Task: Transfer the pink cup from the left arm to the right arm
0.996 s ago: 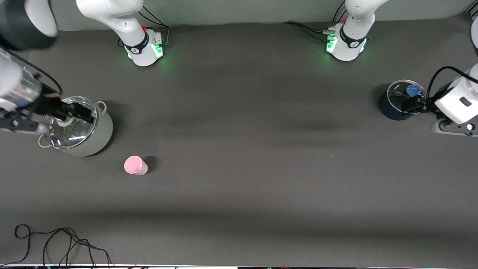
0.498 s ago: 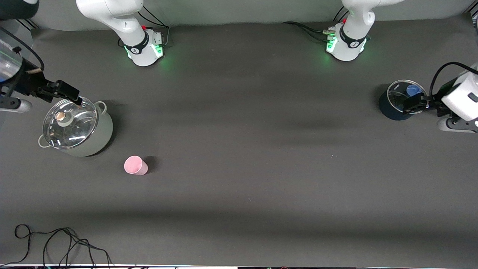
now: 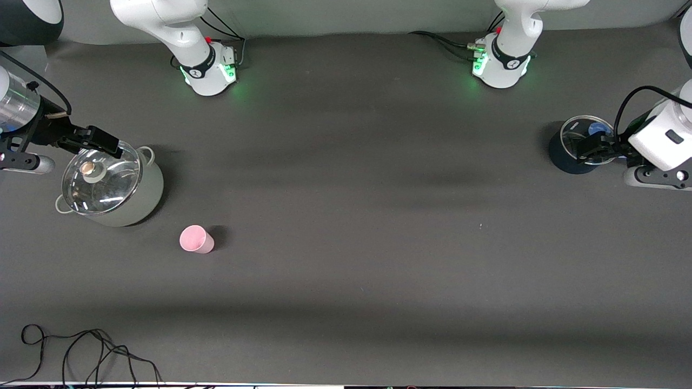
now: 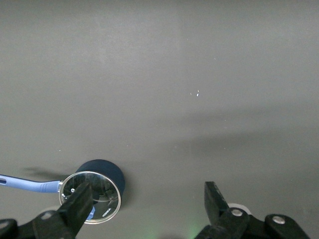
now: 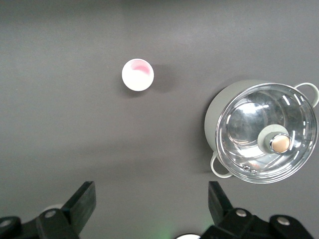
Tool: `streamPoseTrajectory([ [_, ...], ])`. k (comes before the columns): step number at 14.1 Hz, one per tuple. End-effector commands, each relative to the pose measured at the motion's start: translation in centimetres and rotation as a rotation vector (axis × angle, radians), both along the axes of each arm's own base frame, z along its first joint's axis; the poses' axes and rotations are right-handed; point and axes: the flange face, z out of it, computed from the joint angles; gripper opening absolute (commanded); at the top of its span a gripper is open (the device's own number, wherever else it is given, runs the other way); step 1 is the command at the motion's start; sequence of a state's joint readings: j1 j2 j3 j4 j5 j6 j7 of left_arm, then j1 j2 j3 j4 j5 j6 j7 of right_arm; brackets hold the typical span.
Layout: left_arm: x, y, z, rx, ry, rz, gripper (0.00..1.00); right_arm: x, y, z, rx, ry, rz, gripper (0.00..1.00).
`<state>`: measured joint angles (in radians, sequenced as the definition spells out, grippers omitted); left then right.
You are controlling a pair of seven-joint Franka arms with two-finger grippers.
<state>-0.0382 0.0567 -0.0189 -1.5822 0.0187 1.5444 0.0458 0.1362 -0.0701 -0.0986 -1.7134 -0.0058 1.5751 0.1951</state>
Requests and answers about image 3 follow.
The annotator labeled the pink plastic cup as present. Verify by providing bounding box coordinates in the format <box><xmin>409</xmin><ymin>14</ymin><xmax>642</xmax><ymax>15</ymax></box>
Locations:
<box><xmin>179</xmin><ymin>225</ymin><xmax>215</xmax><ymax>254</ymax></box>

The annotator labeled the dark blue saucepan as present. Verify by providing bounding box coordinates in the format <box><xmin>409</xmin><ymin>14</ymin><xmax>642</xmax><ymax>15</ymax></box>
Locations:
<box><xmin>547</xmin><ymin>120</ymin><xmax>630</xmax><ymax>175</ymax></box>

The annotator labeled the black left arm wrist cable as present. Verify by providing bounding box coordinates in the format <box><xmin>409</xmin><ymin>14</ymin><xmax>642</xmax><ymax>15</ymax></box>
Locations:
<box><xmin>614</xmin><ymin>85</ymin><xmax>692</xmax><ymax>137</ymax></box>

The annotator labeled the glass saucepan lid blue knob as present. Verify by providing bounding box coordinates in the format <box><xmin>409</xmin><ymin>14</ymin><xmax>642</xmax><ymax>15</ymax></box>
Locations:
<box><xmin>560</xmin><ymin>115</ymin><xmax>618</xmax><ymax>165</ymax></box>

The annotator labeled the dark grey table mat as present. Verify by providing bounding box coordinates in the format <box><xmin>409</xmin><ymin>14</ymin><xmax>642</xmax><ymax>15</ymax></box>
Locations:
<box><xmin>0</xmin><ymin>19</ymin><xmax>692</xmax><ymax>385</ymax></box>

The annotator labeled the grey-green cooking pot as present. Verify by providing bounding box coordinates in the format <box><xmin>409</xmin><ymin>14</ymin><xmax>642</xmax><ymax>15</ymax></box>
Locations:
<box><xmin>54</xmin><ymin>145</ymin><xmax>164</xmax><ymax>227</ymax></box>

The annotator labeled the glass pot lid copper knob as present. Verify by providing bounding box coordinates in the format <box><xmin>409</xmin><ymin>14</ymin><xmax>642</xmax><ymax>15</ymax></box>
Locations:
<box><xmin>61</xmin><ymin>140</ymin><xmax>142</xmax><ymax>216</ymax></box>

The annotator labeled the black right arm wrist cable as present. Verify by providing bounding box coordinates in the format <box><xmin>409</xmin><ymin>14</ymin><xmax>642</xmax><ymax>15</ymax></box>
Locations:
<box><xmin>0</xmin><ymin>51</ymin><xmax>72</xmax><ymax>115</ymax></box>

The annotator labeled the black arm wrist cable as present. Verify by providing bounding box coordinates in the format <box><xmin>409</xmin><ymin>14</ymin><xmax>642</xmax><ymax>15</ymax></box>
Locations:
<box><xmin>0</xmin><ymin>51</ymin><xmax>72</xmax><ymax>115</ymax></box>
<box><xmin>614</xmin><ymin>85</ymin><xmax>692</xmax><ymax>137</ymax></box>

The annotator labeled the thin black loose cable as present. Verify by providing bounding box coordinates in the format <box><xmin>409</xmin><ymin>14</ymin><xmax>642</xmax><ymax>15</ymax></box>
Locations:
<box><xmin>0</xmin><ymin>324</ymin><xmax>163</xmax><ymax>387</ymax></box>

